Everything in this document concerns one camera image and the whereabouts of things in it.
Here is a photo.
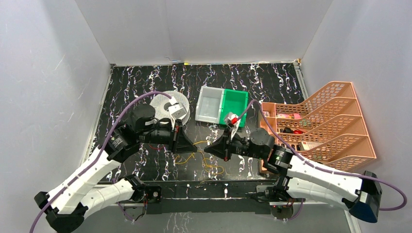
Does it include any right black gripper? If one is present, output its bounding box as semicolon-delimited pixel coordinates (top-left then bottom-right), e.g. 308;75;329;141
204;128;265;162

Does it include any white filament spool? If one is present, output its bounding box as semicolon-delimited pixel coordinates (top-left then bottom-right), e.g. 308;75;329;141
150;91;190;125

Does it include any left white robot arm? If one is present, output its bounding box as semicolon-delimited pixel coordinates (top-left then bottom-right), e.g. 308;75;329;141
34;103;197;233

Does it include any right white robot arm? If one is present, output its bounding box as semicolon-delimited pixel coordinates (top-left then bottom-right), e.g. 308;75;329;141
205;128;382;223

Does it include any white plastic bin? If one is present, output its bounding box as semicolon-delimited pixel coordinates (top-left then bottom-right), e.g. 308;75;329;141
195;86;224;124

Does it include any green plastic bin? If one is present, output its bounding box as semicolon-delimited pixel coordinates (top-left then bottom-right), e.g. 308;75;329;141
219;89;249;125

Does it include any orange desk organizer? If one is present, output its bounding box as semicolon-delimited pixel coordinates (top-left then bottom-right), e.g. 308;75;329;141
260;81;377;171

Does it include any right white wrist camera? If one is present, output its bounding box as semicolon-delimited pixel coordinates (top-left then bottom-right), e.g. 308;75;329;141
224;112;240;139

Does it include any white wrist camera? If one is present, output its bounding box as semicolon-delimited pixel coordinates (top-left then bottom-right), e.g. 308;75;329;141
224;112;240;139
168;97;188;128

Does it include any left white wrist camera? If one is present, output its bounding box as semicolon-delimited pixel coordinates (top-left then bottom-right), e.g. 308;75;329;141
168;97;188;128

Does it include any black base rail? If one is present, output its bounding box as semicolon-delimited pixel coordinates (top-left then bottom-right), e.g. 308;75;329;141
96;181;307;216

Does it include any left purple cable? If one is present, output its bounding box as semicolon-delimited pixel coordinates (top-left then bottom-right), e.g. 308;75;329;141
29;91;173;233

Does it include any purple cable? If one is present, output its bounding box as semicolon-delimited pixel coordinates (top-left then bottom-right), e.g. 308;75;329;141
29;91;173;233
236;99;408;212

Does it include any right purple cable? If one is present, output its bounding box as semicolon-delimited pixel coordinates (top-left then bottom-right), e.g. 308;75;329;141
236;99;408;212

